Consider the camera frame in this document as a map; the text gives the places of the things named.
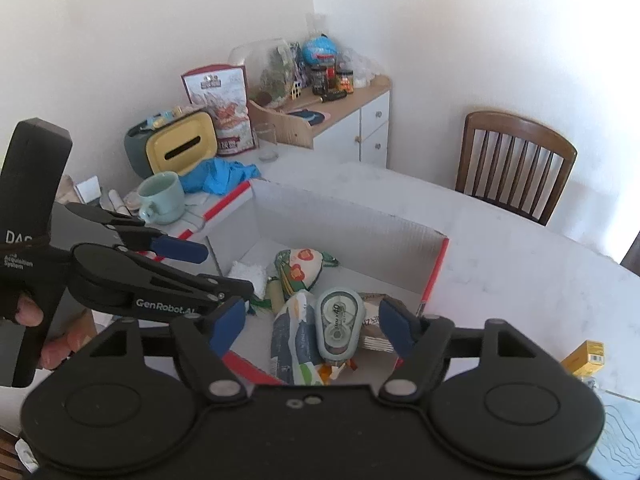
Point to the yellow grey tissue box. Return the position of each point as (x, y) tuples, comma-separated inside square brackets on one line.
[(180, 145)]

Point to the clear drinking glass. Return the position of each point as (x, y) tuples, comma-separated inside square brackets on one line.
[(266, 137)]

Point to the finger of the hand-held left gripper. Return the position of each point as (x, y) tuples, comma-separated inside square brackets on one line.
[(225, 286), (180, 251)]

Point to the dark glass jar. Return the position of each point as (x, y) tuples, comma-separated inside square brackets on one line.
[(319, 80)]

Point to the white paper card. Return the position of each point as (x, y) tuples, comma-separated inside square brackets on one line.
[(89, 189)]

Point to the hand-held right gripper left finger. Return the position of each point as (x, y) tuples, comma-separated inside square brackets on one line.
[(227, 325)]

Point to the orange label jar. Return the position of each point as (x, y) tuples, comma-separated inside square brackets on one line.
[(345, 81)]

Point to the white wooden sideboard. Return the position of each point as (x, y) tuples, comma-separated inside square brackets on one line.
[(350, 130)]

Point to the grey correction tape dispenser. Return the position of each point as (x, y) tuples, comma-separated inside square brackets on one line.
[(340, 322)]

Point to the orange snack packet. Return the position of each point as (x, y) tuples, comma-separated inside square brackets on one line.
[(335, 369)]

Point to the pale green mug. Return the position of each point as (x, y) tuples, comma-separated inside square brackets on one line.
[(160, 197)]

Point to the blue white snack packet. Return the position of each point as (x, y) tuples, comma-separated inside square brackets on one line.
[(295, 342)]

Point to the red white cereal bag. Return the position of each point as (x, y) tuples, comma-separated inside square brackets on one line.
[(225, 105)]

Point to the white crumpled tissue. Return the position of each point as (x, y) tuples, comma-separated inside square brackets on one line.
[(247, 277)]

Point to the yellow cardboard box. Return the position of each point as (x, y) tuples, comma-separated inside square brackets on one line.
[(582, 357)]

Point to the blue globe toy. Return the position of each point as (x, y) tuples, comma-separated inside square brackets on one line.
[(320, 50)]

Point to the person's left hand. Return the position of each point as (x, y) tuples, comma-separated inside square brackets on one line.
[(59, 350)]

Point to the large glass terrarium jar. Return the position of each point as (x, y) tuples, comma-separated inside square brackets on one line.
[(270, 67)]

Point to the blue cloth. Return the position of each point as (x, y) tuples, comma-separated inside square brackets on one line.
[(220, 175)]

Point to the clear plastic bag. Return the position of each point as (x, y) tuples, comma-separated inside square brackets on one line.
[(362, 67)]

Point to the brown wooden chair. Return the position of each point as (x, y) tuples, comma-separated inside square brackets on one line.
[(515, 165)]

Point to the floral print packet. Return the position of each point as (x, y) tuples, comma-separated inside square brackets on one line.
[(302, 267)]

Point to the silver foil snack packet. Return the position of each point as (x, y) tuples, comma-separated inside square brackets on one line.
[(372, 330)]

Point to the red and white cardboard box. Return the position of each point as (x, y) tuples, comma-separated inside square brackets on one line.
[(350, 240)]

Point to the wooden desk tray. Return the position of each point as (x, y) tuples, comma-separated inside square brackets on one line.
[(290, 127)]

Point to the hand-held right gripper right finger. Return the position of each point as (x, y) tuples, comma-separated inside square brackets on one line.
[(397, 327)]

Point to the small puzzle cube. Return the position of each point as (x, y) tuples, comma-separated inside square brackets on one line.
[(296, 91)]

